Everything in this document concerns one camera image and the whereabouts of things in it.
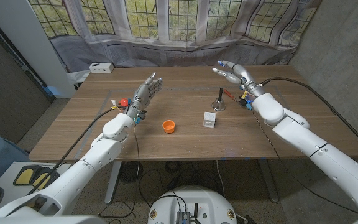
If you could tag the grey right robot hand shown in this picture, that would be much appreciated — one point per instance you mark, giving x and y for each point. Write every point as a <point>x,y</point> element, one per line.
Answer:
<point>239,76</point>

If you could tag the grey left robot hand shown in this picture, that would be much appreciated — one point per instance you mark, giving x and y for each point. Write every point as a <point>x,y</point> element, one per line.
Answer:
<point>143,96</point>

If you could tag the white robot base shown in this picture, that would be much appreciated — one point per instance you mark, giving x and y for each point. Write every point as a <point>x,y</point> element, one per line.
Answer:
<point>191,199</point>

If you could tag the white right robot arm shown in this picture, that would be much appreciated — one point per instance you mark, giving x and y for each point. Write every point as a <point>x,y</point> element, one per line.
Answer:
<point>306,137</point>

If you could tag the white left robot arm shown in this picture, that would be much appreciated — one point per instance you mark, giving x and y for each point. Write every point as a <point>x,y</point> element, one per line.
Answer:
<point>104,149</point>

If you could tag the orange cup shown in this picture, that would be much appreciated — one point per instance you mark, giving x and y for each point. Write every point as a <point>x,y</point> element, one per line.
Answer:
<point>168,127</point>

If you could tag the white cube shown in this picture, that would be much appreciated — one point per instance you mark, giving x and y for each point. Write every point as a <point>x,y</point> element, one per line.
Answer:
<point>209,119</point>

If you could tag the red toy tomato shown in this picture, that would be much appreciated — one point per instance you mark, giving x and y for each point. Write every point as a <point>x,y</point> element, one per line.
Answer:
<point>123,102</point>

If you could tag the white power strip box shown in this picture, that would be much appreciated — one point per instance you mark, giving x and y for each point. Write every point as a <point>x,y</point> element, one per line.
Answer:
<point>101,68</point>

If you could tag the printed window backdrop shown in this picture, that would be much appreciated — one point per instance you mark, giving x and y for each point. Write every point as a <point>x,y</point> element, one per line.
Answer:
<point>179,31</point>

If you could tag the round black fan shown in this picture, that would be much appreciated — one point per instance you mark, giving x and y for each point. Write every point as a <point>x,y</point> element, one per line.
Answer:
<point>129,172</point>

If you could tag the white table leg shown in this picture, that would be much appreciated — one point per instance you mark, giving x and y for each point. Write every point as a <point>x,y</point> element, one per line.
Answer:
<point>112,180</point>

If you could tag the grey table leg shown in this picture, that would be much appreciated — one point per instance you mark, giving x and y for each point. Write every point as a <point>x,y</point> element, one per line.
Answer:
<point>269,183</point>

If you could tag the grey electronics box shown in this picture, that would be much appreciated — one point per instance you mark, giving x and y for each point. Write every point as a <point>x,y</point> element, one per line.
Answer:
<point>182,217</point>

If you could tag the white pillar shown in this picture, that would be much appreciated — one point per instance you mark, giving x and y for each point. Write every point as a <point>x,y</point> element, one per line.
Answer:
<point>26,37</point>

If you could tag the yellow black foot pedal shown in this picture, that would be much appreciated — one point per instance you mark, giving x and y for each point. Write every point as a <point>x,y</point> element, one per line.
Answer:
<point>25,175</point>
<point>42,180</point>

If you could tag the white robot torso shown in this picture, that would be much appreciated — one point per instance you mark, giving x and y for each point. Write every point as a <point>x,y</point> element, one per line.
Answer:
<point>42,221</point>

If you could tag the white pedal platform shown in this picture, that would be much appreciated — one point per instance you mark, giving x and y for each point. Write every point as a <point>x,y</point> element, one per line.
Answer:
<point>14,194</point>

